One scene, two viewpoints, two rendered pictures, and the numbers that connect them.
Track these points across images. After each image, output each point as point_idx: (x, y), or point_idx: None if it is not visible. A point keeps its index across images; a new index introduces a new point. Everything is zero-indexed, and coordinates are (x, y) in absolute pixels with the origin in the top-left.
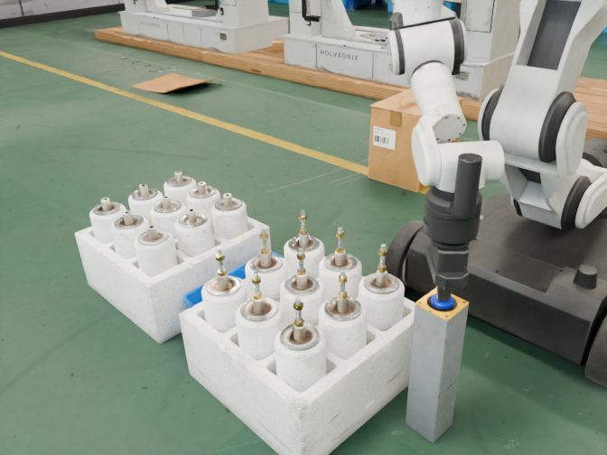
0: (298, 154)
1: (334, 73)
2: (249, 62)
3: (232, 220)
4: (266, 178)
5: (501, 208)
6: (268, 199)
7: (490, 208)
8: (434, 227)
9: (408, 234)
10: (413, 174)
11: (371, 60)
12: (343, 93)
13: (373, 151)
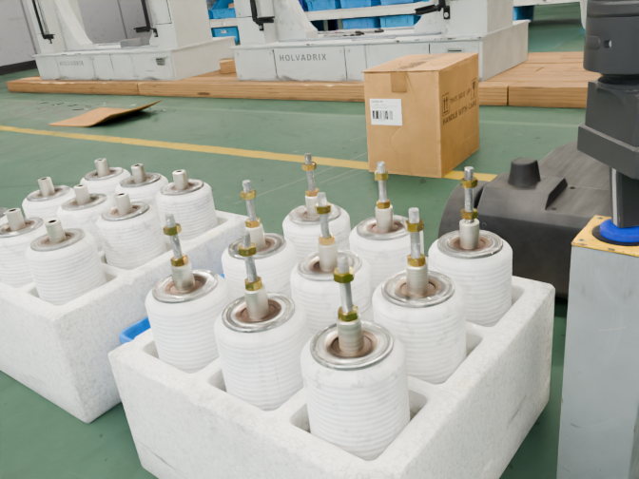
0: (271, 161)
1: (300, 81)
2: (195, 85)
3: (191, 209)
4: (233, 189)
5: (583, 157)
6: (241, 209)
7: (566, 158)
8: (628, 43)
9: None
10: (431, 154)
11: (342, 56)
12: (314, 101)
13: (373, 133)
